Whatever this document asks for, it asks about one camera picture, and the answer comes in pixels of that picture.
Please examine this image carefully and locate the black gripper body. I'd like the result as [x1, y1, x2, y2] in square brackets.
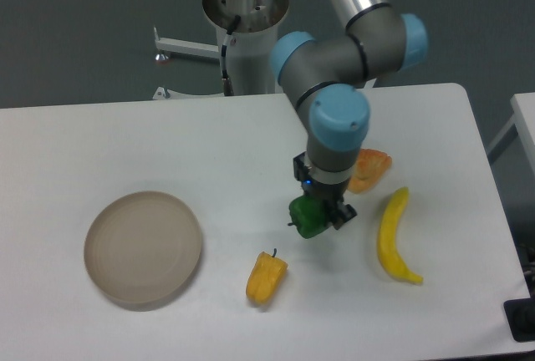
[293, 152, 351, 208]

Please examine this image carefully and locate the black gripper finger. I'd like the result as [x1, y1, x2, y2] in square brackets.
[328, 201, 357, 230]

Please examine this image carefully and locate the green bell pepper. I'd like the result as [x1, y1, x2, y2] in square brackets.
[288, 196, 331, 239]

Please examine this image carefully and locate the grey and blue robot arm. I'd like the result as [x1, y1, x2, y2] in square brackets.
[202, 0, 428, 238]

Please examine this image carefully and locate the yellow bell pepper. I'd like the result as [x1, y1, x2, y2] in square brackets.
[246, 248, 288, 306]

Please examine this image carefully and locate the orange pumpkin slice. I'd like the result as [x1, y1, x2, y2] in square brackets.
[348, 148, 392, 194]

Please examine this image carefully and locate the yellow banana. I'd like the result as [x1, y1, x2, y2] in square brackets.
[376, 186, 424, 285]

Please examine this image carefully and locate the beige round plate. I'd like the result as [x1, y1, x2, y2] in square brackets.
[84, 191, 203, 311]

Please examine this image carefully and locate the white side table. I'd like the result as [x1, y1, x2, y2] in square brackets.
[486, 92, 535, 170]

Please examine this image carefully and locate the black device at edge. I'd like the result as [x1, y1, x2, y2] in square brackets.
[503, 298, 534, 343]

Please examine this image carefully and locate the black base cable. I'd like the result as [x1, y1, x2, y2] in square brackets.
[220, 13, 242, 97]

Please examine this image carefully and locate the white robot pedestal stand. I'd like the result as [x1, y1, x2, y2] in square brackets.
[150, 0, 390, 101]

